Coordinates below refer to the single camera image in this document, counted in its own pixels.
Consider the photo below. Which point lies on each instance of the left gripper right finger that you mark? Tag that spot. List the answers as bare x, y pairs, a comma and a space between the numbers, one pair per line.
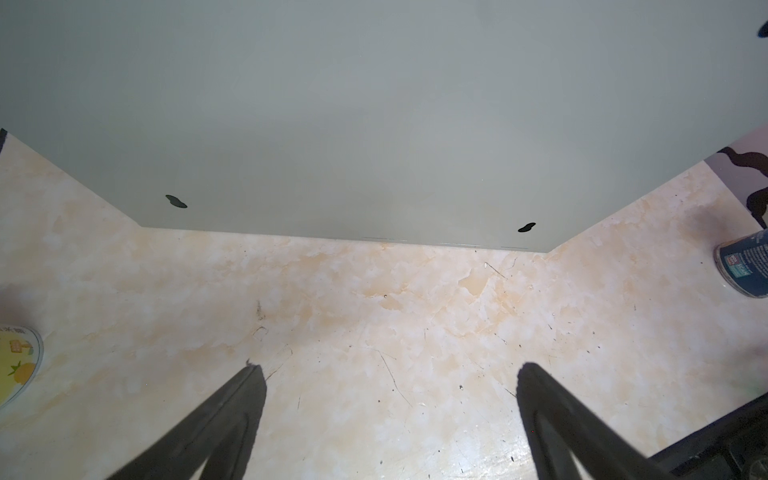
565, 437

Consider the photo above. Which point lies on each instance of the yellow label can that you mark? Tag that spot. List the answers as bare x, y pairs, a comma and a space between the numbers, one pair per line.
22, 353

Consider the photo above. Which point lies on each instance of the grey metal cabinet box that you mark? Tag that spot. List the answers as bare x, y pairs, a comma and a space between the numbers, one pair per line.
495, 124

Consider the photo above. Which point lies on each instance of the blue label tin can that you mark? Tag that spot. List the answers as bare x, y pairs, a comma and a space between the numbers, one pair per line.
743, 264

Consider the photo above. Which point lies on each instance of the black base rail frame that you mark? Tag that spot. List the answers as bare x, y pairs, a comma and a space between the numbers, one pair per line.
732, 447

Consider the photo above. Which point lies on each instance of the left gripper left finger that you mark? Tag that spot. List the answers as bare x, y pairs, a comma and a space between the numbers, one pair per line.
215, 440

